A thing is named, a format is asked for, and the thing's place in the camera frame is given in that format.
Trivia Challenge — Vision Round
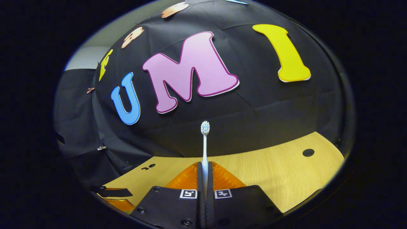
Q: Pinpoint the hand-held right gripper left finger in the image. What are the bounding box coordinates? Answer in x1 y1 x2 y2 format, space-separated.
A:
130 161 206 229

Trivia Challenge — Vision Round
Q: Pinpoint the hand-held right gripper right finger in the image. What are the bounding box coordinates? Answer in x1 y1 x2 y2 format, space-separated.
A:
206 161 283 229

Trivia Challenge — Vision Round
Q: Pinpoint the light blue toothbrush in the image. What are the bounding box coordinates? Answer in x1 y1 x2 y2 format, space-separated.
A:
200 121 210 199

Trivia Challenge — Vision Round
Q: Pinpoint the wooden desktop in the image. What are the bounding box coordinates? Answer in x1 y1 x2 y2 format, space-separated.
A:
102 131 346 214

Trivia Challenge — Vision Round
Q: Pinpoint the black backdrop cloth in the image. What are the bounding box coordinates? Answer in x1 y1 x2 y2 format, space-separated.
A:
53 0 353 191

